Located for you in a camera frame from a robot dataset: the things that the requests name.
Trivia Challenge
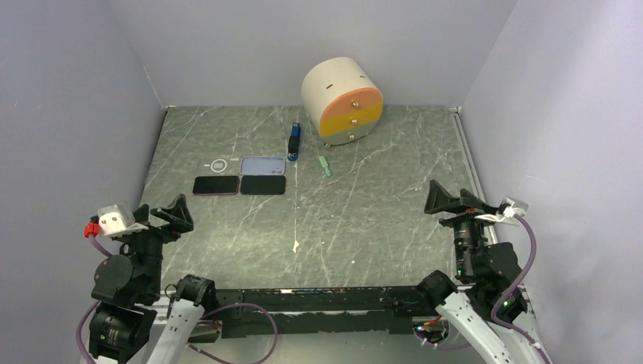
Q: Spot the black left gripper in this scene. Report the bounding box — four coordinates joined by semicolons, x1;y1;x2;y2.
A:
120;193;191;298

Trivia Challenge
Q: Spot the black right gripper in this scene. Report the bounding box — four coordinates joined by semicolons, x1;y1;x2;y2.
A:
423;178;497;278

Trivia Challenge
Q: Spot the phone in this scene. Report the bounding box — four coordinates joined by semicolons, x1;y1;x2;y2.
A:
240;175;287;196
192;175;240;196

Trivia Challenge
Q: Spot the lilac silicone phone case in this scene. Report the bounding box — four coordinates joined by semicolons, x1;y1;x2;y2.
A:
240;156;286;175

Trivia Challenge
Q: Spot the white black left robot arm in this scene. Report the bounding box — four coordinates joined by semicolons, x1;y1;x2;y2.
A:
83;193;219;363

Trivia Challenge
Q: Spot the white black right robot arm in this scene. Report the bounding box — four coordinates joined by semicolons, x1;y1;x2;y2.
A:
416;180;551;363

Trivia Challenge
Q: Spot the black base bar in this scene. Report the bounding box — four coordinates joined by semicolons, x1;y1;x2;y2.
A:
205;286;438;338

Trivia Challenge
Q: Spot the small green plastic tool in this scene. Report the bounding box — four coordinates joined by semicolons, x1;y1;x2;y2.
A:
318;155;332;177

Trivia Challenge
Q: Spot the round beige drawer cabinet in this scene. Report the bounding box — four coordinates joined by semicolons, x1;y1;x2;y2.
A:
300;57;384;148

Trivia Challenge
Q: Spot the blue black stapler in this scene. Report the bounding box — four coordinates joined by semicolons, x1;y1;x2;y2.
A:
287;122;301;162

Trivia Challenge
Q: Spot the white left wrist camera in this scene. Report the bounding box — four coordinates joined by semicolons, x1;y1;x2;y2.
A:
83;204;149;238

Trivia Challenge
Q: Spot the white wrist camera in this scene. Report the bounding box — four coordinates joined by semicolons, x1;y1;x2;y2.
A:
83;204;149;238
475;196;529;226

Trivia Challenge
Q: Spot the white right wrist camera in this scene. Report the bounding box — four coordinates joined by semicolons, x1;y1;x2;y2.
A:
475;196;529;226

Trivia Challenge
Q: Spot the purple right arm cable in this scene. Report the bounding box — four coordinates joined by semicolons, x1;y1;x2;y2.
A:
414;213;554;364

